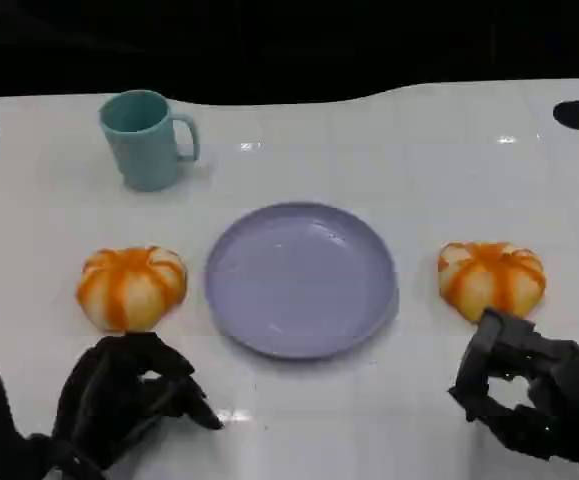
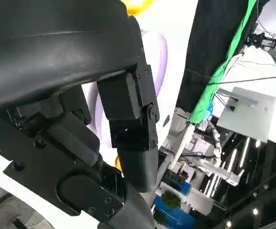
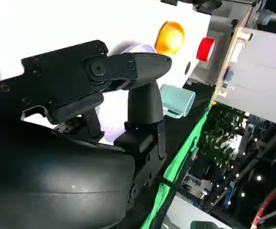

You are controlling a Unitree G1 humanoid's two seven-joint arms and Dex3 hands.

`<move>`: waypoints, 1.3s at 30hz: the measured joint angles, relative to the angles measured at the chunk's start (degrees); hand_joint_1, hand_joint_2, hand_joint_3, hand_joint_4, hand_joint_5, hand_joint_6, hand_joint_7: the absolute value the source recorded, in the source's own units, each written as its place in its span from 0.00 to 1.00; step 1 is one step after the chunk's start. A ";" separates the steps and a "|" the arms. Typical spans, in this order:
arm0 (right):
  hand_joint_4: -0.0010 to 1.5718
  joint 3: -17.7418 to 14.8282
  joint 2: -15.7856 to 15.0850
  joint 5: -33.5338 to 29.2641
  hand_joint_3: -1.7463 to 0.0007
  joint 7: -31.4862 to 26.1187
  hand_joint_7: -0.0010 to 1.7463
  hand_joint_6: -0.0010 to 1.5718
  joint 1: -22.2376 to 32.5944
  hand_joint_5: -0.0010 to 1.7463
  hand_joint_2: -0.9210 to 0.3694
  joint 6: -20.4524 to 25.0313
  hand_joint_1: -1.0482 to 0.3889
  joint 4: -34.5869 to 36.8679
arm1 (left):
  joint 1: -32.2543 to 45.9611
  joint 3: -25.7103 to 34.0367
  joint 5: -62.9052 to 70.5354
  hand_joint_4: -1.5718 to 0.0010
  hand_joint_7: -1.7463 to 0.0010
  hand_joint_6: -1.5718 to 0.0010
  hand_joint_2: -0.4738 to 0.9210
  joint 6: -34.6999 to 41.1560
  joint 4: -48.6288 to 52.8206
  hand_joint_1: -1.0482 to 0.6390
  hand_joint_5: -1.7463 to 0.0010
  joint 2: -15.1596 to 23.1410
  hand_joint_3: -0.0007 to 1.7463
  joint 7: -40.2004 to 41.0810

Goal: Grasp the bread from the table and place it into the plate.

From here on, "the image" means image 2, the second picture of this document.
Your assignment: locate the blue box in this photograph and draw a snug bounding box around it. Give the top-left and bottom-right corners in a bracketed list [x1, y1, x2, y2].
[151, 189, 197, 229]

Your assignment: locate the black backdrop curtain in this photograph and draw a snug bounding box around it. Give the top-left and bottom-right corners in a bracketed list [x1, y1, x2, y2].
[175, 0, 271, 115]

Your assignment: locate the green cloth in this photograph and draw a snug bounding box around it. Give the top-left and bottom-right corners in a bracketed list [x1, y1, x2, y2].
[190, 0, 258, 125]

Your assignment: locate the white workshop desk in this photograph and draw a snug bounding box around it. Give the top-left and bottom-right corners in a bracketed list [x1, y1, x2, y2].
[223, 46, 276, 84]

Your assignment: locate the orange white toy bread roll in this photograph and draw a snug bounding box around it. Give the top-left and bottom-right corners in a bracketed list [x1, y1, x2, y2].
[115, 156, 123, 172]
[125, 0, 154, 16]

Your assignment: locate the lilac plate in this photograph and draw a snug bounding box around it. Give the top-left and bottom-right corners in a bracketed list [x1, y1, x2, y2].
[87, 30, 169, 144]

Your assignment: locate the thin black cable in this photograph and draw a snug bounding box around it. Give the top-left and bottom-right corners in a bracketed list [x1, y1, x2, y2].
[206, 74, 276, 85]

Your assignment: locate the white table leg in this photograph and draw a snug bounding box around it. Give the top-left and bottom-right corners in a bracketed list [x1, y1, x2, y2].
[170, 121, 196, 170]

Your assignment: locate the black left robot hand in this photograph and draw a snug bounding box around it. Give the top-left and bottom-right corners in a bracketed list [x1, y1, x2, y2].
[0, 0, 160, 229]

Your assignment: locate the white panel box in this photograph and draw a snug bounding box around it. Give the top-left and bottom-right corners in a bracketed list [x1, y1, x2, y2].
[216, 86, 276, 143]

